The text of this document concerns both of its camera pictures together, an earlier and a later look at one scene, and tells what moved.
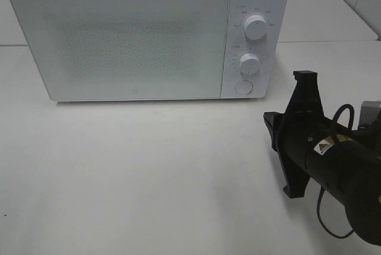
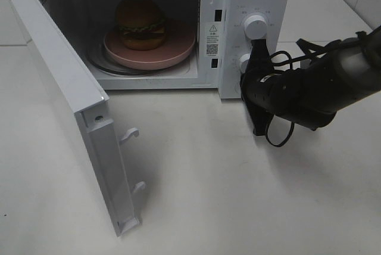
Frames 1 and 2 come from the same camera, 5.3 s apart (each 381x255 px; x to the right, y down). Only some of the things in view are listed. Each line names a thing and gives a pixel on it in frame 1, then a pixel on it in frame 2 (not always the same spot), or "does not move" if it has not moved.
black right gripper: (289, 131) -> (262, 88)
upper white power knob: (255, 27) does not move
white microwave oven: (130, 41) -> (87, 98)
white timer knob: (249, 64) does not move
